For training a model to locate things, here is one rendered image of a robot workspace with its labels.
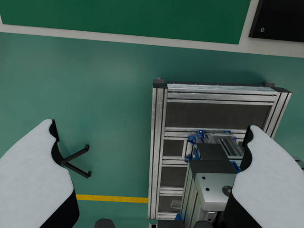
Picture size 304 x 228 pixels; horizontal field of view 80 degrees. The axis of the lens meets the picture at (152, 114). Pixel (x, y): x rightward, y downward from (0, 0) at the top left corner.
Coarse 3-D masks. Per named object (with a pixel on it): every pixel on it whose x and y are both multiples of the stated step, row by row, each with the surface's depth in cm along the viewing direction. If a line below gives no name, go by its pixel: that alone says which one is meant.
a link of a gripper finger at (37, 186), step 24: (48, 120) 11; (24, 144) 9; (48, 144) 9; (0, 168) 8; (24, 168) 8; (48, 168) 8; (0, 192) 6; (24, 192) 7; (48, 192) 7; (72, 192) 7; (0, 216) 6; (24, 216) 6; (48, 216) 6; (72, 216) 7
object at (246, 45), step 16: (256, 0) 44; (0, 16) 46; (16, 32) 47; (32, 32) 47; (48, 32) 47; (64, 32) 47; (80, 32) 47; (96, 32) 47; (208, 48) 49; (224, 48) 49; (240, 48) 49; (256, 48) 49; (272, 48) 49; (288, 48) 49
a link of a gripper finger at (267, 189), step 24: (264, 144) 10; (240, 168) 10; (264, 168) 8; (288, 168) 8; (240, 192) 7; (264, 192) 7; (288, 192) 7; (240, 216) 7; (264, 216) 6; (288, 216) 6
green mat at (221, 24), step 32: (0, 0) 44; (32, 0) 44; (64, 0) 44; (96, 0) 44; (128, 0) 44; (160, 0) 44; (192, 0) 44; (224, 0) 44; (128, 32) 47; (160, 32) 47; (192, 32) 47; (224, 32) 47
